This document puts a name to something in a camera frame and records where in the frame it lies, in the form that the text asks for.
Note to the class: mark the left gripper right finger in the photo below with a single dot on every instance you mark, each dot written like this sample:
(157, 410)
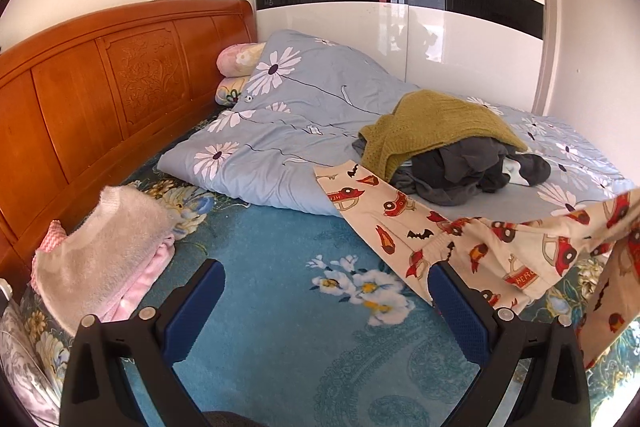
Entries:
(554, 391)

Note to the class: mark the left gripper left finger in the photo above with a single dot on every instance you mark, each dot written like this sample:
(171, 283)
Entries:
(96, 389)

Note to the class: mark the cream car print pajama pants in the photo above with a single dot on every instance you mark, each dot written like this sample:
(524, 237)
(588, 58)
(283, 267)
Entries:
(515, 262)

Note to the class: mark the dark grey clothes pile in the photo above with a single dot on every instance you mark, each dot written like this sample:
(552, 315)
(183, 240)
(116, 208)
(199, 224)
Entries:
(453, 174)

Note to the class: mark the pink folded garment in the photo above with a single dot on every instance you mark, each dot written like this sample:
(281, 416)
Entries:
(134, 292)

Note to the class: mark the pink white zigzag cloth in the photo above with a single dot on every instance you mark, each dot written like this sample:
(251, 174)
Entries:
(54, 236)

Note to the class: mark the wooden bed headboard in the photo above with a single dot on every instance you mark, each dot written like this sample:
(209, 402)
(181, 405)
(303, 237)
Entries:
(87, 102)

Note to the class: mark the olive green knit sweater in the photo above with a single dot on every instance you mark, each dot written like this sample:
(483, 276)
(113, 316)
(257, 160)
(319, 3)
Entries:
(424, 120)

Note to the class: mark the light blue floral quilt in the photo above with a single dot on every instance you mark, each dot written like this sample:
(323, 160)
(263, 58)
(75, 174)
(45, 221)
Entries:
(303, 108)

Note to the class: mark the pink floral pillow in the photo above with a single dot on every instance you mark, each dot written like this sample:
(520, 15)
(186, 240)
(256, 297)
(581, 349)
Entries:
(235, 64)

